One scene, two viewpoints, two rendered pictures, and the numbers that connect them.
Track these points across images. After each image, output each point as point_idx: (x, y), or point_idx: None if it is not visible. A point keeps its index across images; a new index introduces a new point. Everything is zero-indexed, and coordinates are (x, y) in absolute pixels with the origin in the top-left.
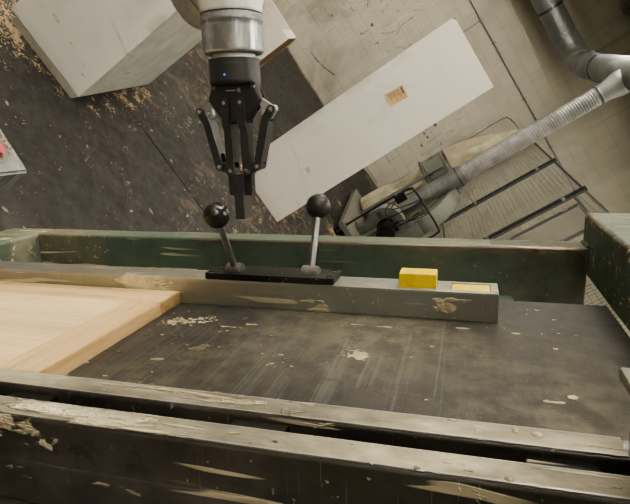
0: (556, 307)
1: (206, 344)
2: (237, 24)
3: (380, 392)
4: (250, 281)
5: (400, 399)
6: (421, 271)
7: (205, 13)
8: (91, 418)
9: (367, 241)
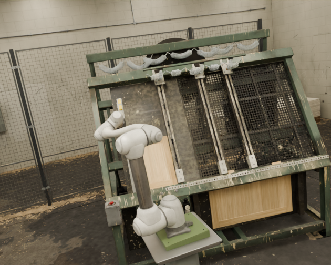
0: (112, 93)
1: None
2: None
3: (144, 106)
4: None
5: (145, 104)
6: (120, 106)
7: (122, 123)
8: (168, 115)
9: (99, 122)
